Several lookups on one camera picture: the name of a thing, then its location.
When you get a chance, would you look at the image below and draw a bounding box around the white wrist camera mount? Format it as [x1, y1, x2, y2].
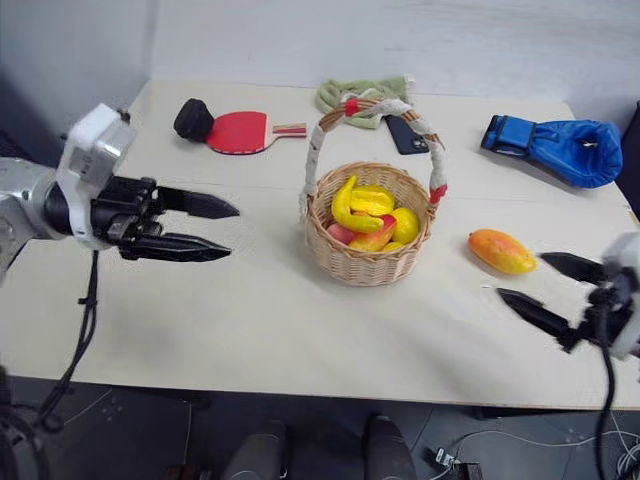
[54, 102, 138, 251]
[601, 233, 640, 362]

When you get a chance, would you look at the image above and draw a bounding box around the yellow orange cut fruit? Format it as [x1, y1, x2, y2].
[349, 184, 396, 215]

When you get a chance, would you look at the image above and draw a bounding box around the white power adapter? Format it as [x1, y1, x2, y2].
[424, 446, 460, 469]

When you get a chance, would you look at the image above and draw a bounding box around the black round object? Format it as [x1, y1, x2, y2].
[172, 97, 218, 143]

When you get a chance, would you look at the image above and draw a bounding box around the white floor cable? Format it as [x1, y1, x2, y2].
[449, 409, 640, 480]

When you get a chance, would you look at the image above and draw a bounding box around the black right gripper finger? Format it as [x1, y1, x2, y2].
[539, 251, 608, 287]
[495, 287, 575, 341]

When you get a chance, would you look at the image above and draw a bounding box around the blue boxing glove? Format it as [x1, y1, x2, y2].
[480, 114, 625, 190]

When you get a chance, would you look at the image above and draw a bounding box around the black smartphone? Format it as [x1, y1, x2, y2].
[383, 114, 431, 157]

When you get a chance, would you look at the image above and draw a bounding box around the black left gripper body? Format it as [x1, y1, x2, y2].
[90, 175, 165, 261]

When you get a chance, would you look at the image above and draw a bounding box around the green towel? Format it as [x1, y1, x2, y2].
[314, 74, 417, 132]

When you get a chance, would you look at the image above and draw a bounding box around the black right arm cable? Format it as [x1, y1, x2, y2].
[596, 299, 621, 480]

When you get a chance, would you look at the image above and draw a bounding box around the orange yellow mango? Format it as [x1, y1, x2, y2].
[467, 228, 541, 276]

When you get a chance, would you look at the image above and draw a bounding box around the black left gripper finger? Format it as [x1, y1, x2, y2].
[154, 187, 241, 220]
[122, 232, 234, 263]

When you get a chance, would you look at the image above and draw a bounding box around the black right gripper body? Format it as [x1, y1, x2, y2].
[558, 286, 637, 355]

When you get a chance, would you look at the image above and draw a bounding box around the red yellow mango in basket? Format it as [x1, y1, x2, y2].
[347, 214, 398, 253]

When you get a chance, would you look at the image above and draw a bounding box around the red apple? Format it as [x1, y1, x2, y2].
[325, 222, 357, 247]

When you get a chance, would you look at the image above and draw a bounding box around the wicker basket with wrapped handle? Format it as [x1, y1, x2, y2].
[298, 96, 449, 288]

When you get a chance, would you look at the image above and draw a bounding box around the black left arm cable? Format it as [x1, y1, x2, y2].
[35, 248, 101, 436]

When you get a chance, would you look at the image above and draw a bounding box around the yellow lemon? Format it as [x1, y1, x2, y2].
[388, 206, 421, 246]

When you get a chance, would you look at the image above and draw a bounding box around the dark rounded shape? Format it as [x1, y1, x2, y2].
[361, 413, 419, 480]
[218, 418, 290, 480]

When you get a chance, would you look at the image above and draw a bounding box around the yellow banana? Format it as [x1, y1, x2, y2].
[331, 174, 386, 234]

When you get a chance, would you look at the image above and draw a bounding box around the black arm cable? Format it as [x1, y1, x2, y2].
[35, 248, 101, 436]
[596, 299, 621, 480]

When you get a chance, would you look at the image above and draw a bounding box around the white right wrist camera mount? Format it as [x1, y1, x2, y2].
[601, 233, 640, 362]

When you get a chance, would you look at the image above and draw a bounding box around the red table tennis paddle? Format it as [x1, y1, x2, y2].
[205, 110, 308, 157]

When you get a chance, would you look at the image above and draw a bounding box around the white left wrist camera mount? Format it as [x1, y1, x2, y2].
[54, 102, 138, 251]

